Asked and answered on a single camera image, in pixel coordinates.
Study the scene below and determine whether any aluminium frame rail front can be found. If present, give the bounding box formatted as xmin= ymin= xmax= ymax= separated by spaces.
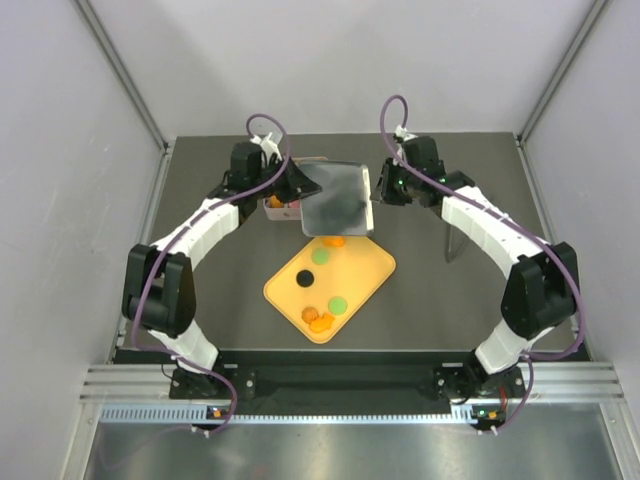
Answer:
xmin=80 ymin=362 xmax=624 ymax=427

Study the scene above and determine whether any chocolate chip cookie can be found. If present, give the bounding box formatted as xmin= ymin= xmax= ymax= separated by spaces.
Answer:
xmin=269 ymin=196 xmax=283 ymax=208

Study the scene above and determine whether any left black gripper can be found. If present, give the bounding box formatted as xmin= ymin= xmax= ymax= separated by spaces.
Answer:
xmin=251 ymin=154 xmax=322 ymax=204

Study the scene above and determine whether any yellow plastic tray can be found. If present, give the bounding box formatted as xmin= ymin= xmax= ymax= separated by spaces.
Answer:
xmin=263 ymin=237 xmax=396 ymax=344

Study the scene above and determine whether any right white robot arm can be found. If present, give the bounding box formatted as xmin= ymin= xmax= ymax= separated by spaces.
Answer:
xmin=374 ymin=127 xmax=579 ymax=399

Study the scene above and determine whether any black sandwich cookie left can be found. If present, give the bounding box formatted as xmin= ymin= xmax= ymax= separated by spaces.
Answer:
xmin=296 ymin=269 xmax=315 ymax=288

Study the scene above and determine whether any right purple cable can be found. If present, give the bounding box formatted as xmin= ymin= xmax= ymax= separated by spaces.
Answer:
xmin=381 ymin=95 xmax=586 ymax=436

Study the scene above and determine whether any fish shaped cookie bottom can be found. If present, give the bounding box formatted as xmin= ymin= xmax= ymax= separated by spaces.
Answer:
xmin=309 ymin=313 xmax=335 ymax=334

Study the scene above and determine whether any fish shaped cookie top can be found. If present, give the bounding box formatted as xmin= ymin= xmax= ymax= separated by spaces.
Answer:
xmin=322 ymin=236 xmax=346 ymax=248

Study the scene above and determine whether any pink cookie tin box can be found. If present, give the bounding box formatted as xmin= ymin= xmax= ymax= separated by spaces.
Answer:
xmin=263 ymin=197 xmax=301 ymax=221

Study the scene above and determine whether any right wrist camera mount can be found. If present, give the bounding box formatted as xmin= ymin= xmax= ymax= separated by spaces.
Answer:
xmin=392 ymin=125 xmax=416 ymax=145

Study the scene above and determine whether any swirl cookie bottom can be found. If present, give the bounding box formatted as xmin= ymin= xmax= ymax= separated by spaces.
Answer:
xmin=301 ymin=307 xmax=319 ymax=324

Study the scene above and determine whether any fish shaped cookie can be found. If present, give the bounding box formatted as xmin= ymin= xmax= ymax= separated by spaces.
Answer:
xmin=309 ymin=313 xmax=335 ymax=334
xmin=322 ymin=236 xmax=346 ymax=248

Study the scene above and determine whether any purple cable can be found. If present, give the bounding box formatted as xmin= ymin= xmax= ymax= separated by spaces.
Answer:
xmin=381 ymin=95 xmax=586 ymax=436
xmin=130 ymin=113 xmax=292 ymax=436

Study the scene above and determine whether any green sandwich cookie top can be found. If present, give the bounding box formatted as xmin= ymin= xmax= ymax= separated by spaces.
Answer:
xmin=311 ymin=248 xmax=330 ymax=265

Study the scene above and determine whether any silver tin lid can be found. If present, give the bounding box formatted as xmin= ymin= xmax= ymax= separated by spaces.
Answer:
xmin=298 ymin=159 xmax=374 ymax=237

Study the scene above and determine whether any green sandwich cookie bottom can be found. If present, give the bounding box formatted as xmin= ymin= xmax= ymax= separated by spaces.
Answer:
xmin=328 ymin=296 xmax=348 ymax=315

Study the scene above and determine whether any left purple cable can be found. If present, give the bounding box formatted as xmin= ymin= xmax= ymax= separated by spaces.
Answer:
xmin=130 ymin=113 xmax=292 ymax=436

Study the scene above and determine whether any green sandwich cookie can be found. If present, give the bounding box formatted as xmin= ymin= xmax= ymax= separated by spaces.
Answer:
xmin=328 ymin=296 xmax=348 ymax=315
xmin=311 ymin=248 xmax=330 ymax=265

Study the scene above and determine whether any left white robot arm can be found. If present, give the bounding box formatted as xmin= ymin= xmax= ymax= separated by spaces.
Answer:
xmin=121 ymin=139 xmax=321 ymax=398

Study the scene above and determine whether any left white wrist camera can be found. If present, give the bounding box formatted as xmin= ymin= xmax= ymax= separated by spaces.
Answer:
xmin=250 ymin=132 xmax=282 ymax=159

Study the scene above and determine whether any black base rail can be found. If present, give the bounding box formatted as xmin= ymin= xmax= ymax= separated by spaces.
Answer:
xmin=115 ymin=349 xmax=519 ymax=401

